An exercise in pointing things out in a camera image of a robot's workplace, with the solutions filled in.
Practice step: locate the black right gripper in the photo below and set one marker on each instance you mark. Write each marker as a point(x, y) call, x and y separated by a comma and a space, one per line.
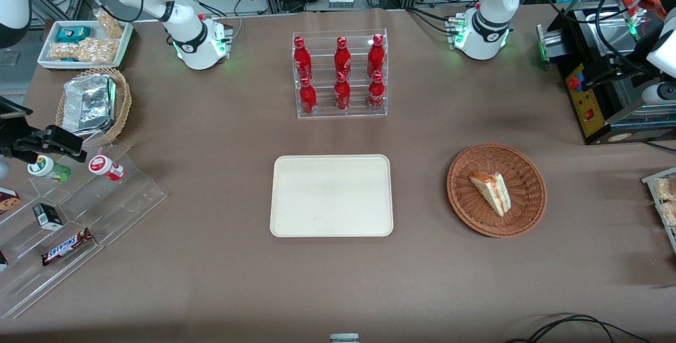
point(11, 132)

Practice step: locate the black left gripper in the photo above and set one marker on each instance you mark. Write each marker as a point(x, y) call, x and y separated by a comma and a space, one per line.
point(631, 52)

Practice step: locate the triangular sandwich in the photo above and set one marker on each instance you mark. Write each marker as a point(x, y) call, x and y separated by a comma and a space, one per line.
point(494, 192)

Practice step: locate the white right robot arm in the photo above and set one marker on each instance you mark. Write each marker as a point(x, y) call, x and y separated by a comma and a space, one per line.
point(195, 49)

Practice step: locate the light oval wicker basket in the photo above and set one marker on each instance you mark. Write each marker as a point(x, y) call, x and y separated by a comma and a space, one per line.
point(122, 105)

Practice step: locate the white rectangular snack tray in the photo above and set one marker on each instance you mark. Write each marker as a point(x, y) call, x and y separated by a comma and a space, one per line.
point(46, 60)

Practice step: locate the brown round wicker basket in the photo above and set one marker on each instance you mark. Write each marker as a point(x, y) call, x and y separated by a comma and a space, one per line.
point(470, 211)

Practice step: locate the cream rectangular plastic tray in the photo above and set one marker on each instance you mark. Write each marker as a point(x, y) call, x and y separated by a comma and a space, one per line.
point(317, 200)

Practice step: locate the green label white cup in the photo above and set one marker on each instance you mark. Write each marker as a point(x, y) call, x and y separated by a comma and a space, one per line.
point(47, 168)

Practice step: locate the black food warmer machine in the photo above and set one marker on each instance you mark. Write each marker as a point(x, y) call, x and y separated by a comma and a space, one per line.
point(602, 116)

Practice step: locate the red label white cup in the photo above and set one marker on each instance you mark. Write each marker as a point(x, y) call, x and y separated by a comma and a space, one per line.
point(105, 167)

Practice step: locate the small black carton box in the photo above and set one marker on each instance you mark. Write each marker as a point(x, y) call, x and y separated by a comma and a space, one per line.
point(48, 217)

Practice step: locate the brown cookie box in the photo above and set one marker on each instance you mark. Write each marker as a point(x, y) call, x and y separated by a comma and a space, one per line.
point(8, 200)

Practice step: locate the clear acrylic step shelf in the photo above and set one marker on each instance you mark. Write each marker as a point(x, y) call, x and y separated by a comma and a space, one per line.
point(127, 200)

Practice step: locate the large clear peanut snack bag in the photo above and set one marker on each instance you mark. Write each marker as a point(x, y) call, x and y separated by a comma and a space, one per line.
point(90, 51)

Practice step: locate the Snickers chocolate bar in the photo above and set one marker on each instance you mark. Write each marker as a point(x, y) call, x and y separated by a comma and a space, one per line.
point(66, 248)

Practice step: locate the teal snack packet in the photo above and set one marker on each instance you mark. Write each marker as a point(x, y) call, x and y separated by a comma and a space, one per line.
point(73, 34)

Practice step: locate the clear bagged rice snack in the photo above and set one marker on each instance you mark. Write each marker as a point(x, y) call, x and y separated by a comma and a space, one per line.
point(669, 215)
point(665, 188)

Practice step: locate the small clear peanut snack bag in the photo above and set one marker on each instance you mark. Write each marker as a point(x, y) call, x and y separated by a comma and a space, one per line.
point(111, 25)

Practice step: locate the red cola bottle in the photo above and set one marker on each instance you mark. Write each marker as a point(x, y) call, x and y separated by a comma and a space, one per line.
point(376, 55)
point(342, 57)
point(342, 94)
point(376, 94)
point(308, 99)
point(302, 60)

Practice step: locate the clear acrylic bottle rack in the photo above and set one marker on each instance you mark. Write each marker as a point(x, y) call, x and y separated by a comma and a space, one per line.
point(325, 113)

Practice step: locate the white power strip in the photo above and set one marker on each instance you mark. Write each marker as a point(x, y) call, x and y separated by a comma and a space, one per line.
point(340, 1)

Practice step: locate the grey device edge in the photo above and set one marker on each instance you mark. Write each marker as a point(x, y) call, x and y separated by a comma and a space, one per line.
point(344, 338)

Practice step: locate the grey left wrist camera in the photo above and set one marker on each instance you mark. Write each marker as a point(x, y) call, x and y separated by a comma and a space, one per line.
point(660, 93)

